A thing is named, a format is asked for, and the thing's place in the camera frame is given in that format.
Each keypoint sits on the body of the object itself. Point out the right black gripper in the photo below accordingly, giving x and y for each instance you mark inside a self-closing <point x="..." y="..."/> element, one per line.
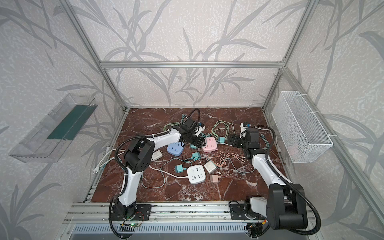
<point x="237" y="139"/>

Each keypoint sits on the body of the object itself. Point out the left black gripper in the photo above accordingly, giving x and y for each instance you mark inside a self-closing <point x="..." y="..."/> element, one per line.
<point x="196" y="139"/>

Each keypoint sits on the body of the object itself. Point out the blue power strip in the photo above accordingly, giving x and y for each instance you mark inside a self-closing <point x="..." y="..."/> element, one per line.
<point x="176" y="149"/>

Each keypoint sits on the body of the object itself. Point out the pink power strip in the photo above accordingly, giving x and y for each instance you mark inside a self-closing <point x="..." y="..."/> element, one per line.
<point x="210" y="146"/>

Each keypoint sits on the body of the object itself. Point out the white charger plug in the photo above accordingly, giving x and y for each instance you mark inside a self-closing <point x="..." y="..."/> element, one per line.
<point x="210" y="167"/>
<point x="157" y="155"/>

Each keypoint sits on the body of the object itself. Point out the white power strip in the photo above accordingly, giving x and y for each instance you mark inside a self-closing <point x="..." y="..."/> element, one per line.
<point x="196" y="174"/>

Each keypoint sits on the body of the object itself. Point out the pink charger plug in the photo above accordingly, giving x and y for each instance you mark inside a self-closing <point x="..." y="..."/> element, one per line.
<point x="214" y="179"/>

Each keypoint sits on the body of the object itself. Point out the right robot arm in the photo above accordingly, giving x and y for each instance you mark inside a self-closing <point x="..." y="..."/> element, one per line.
<point x="286" y="207"/>

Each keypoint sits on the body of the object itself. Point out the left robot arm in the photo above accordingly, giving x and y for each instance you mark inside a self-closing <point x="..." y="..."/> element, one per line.
<point x="138" y="157"/>

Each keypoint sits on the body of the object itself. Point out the clear plastic tray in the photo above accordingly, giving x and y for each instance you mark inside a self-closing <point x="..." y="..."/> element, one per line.
<point x="47" y="142"/>

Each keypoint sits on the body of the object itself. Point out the white wire basket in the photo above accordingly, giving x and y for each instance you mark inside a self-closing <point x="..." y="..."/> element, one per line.
<point x="303" y="135"/>

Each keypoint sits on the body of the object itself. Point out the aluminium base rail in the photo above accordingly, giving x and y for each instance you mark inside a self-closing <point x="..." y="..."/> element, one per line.
<point x="162" y="212"/>

